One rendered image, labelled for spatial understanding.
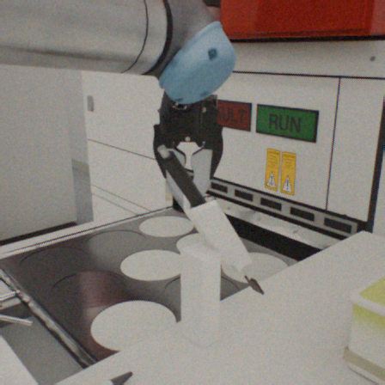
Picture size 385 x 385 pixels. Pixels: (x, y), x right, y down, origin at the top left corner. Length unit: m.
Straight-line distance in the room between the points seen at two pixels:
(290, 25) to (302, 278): 0.34
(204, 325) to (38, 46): 0.25
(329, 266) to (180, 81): 0.29
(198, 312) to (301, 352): 0.09
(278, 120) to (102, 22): 0.44
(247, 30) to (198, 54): 0.32
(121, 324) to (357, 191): 0.37
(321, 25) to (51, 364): 0.56
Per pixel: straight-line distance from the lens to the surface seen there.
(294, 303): 0.47
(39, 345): 0.68
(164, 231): 0.79
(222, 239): 0.37
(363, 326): 0.37
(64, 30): 0.32
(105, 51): 0.35
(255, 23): 0.69
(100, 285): 0.64
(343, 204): 0.68
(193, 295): 0.38
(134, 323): 0.55
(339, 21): 0.61
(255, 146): 0.76
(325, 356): 0.41
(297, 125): 0.70
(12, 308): 0.73
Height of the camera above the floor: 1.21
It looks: 18 degrees down
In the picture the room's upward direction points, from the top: straight up
